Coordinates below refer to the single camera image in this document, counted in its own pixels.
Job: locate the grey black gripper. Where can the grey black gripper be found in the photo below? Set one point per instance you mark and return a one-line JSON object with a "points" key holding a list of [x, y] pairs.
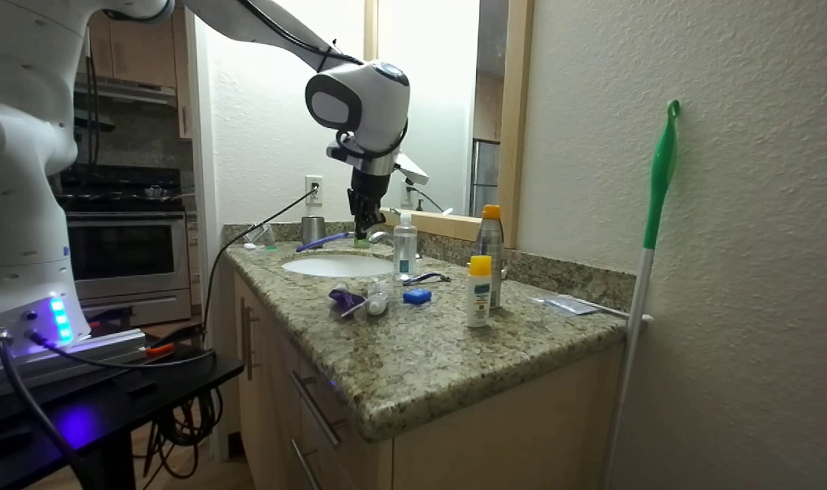
{"points": [[368, 190]]}

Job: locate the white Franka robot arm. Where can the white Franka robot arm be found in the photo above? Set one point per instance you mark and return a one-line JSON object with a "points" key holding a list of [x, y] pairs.
{"points": [[22, 180]]}

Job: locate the stainless steel cup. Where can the stainless steel cup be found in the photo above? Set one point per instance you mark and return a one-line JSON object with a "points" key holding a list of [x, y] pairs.
{"points": [[312, 227]]}

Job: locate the chrome faucet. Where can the chrome faucet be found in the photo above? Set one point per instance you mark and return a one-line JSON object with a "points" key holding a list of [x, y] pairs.
{"points": [[383, 239]]}

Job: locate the clear water bottle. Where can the clear water bottle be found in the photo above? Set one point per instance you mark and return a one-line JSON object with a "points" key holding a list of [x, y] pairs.
{"points": [[406, 255]]}

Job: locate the white oval sink basin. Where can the white oval sink basin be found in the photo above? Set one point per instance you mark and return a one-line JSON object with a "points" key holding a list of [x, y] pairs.
{"points": [[336, 267]]}

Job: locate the white toothpaste tube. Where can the white toothpaste tube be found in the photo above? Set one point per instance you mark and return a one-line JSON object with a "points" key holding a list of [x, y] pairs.
{"points": [[379, 302]]}

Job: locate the purple toothpaste tube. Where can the purple toothpaste tube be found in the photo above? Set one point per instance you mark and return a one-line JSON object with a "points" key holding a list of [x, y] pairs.
{"points": [[343, 299]]}

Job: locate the small blue container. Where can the small blue container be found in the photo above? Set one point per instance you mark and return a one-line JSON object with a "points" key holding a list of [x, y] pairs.
{"points": [[417, 295]]}

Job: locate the yellow-capped white bottle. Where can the yellow-capped white bottle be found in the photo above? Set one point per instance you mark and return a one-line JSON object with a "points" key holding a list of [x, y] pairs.
{"points": [[479, 304]]}

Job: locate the wood-framed mirror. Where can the wood-framed mirror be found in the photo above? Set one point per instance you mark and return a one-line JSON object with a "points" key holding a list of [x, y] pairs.
{"points": [[512, 111]]}

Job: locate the white flat packet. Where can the white flat packet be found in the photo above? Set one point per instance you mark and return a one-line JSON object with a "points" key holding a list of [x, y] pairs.
{"points": [[572, 304]]}

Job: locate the orange black clamp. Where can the orange black clamp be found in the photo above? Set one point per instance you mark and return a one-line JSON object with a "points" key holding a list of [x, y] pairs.
{"points": [[165, 349]]}

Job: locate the stainless steel oven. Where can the stainless steel oven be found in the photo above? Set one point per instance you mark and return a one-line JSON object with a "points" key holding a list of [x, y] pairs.
{"points": [[128, 255]]}

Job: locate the wooden vanity cabinet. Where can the wooden vanity cabinet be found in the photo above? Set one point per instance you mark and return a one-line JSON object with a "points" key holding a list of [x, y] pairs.
{"points": [[485, 444]]}

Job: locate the black robot table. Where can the black robot table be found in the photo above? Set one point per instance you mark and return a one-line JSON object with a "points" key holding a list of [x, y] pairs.
{"points": [[116, 398]]}

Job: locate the white wall outlet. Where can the white wall outlet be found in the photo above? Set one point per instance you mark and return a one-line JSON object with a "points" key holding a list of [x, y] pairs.
{"points": [[313, 187]]}

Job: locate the long aluminium base rail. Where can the long aluminium base rail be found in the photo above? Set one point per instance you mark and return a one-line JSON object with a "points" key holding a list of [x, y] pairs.
{"points": [[89, 349]]}

